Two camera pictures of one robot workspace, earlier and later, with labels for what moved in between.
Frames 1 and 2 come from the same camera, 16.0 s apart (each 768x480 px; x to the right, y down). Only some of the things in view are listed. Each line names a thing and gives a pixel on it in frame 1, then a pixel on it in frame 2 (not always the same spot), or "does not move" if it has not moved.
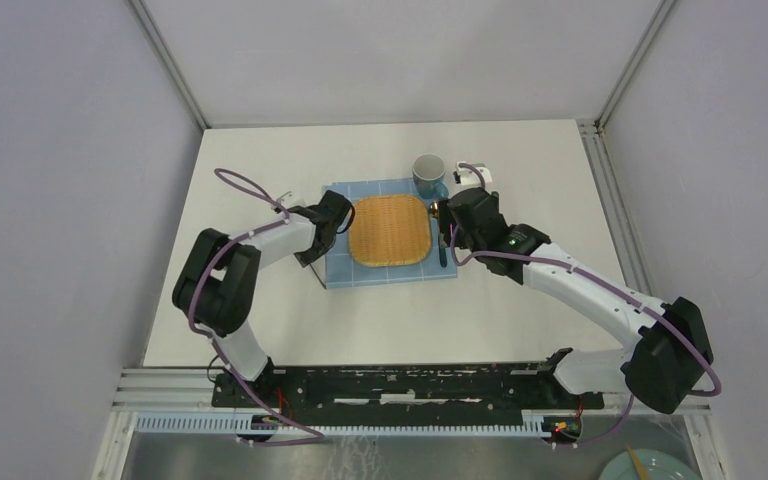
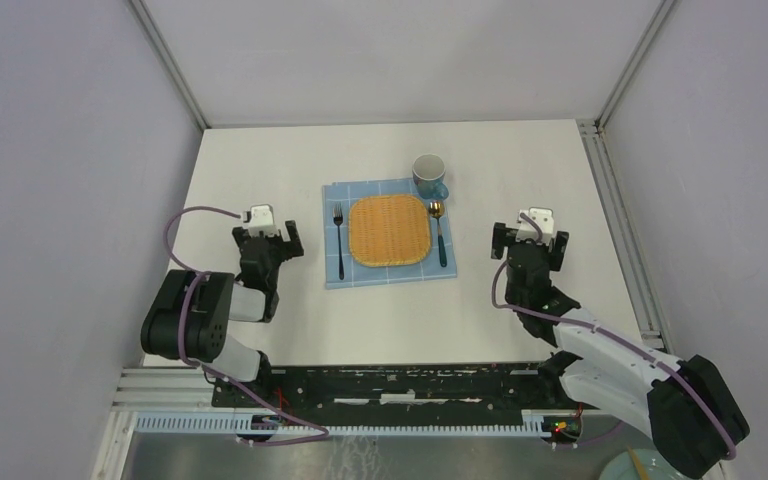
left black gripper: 305,257 → 289,247
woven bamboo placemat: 389,229 does not move
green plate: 658,465 does not move
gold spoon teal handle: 433,210 does not move
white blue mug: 428,172 does not move
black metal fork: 316,274 → 338,217
